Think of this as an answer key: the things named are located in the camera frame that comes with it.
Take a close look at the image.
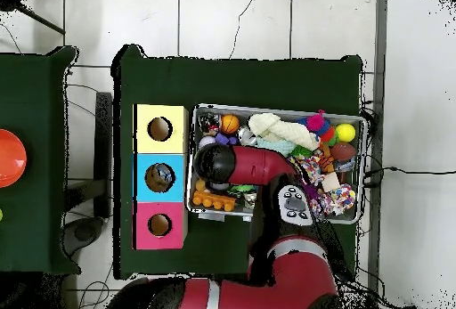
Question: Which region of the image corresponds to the green spiky ball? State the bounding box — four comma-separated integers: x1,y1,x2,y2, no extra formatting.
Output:
229,183,257,196

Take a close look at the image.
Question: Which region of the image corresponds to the cream yellow cloth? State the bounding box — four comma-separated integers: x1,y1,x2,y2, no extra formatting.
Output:
247,112,320,151

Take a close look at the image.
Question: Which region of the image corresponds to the clear plastic packet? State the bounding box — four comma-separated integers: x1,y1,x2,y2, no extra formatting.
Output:
151,165,176,189

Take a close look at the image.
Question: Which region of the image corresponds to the pink spiky ball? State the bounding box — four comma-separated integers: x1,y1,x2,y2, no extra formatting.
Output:
304,110,329,134

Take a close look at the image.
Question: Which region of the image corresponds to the orange disc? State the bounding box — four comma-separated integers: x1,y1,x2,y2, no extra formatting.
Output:
0,128,29,190

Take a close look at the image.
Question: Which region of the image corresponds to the brown toy football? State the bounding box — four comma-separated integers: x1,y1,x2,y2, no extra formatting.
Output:
330,142,357,164

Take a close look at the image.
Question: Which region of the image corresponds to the silver can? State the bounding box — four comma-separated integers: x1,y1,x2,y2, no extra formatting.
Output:
238,126,257,146

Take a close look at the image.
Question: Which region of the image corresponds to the mint green cloth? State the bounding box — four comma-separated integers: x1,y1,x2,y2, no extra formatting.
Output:
255,136,297,159

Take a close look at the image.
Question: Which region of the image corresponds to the white ball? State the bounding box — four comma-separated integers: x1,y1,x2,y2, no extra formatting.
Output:
199,134,218,149

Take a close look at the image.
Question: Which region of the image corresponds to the green side table cloth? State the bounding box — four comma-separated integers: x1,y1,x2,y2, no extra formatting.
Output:
0,45,81,277

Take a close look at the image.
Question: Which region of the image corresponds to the polka dot cloth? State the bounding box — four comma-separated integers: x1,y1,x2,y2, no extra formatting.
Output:
297,155,323,186

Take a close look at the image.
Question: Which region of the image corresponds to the wooden box with three holes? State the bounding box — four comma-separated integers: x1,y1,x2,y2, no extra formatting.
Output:
133,102,191,252

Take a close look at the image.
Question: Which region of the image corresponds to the clear mesh bin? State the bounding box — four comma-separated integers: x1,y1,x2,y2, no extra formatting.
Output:
185,103,369,226

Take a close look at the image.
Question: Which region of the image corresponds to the orange rubber toy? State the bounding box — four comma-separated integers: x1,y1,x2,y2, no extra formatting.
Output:
191,178,239,214

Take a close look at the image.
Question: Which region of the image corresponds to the small orange basketball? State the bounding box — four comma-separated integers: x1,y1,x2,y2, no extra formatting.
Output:
220,114,241,135

